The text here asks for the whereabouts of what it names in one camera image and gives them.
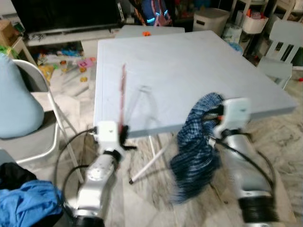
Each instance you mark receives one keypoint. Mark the blue plaid shirt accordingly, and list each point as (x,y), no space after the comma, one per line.
(194,151)

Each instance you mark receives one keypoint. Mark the pink clothes hanger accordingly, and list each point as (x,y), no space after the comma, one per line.
(123,94)

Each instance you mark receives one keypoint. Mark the bright blue shirt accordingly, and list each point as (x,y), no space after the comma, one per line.
(28,203)

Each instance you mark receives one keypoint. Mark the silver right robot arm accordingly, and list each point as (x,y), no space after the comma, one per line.
(241,165)

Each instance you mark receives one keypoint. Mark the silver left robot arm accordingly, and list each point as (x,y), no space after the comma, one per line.
(97,177)

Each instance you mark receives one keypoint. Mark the light blue folding table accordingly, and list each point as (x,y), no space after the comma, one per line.
(189,71)

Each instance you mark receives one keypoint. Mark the pink toy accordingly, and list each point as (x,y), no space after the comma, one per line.
(86,64)

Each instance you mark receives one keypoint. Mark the grey metal folding chair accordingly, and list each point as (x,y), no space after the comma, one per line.
(33,146)

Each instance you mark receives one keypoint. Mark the beige storage bin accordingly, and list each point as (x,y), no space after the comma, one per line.
(210,21)

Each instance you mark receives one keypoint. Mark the pale low table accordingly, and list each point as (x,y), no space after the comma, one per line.
(165,31)

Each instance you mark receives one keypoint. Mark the white storage basket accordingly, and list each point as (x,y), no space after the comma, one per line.
(254,23)

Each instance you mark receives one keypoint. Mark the yellow toy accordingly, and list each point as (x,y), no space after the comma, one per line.
(47,73)

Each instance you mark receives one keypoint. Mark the small orange object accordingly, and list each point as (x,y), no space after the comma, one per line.
(146,33)

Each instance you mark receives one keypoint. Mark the light blue cushion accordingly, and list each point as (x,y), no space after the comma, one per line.
(16,104)

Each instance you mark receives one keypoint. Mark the black garment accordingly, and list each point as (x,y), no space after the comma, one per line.
(14,175)

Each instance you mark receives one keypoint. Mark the dark backpack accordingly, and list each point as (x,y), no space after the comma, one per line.
(156,12)

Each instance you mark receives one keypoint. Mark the black television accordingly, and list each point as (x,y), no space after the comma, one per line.
(66,14)

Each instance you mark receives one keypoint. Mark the brown cardboard box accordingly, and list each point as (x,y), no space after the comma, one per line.
(7,30)

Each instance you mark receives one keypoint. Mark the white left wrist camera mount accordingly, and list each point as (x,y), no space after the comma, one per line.
(106,135)

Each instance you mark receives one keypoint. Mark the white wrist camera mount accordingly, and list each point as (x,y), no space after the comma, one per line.
(106,135)
(234,113)

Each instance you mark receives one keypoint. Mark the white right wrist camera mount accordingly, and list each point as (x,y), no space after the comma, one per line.
(234,113)

